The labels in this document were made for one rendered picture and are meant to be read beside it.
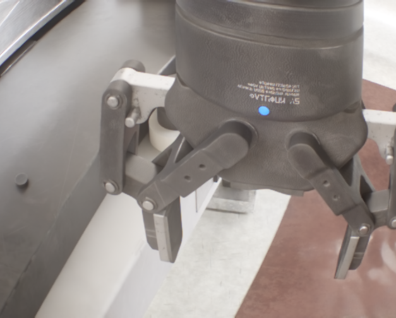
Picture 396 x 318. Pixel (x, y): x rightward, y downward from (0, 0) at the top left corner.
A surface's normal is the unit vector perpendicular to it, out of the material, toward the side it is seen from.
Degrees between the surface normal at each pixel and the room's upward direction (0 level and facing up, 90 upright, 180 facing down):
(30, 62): 0
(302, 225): 0
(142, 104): 90
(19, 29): 90
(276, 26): 90
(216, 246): 0
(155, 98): 90
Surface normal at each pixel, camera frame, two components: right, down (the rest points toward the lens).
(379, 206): -0.34, -0.76
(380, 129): -0.22, 0.63
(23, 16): 0.94, 0.22
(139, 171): 0.32, -0.67
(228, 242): -0.01, -0.76
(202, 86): -0.72, 0.45
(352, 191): 0.73, -0.40
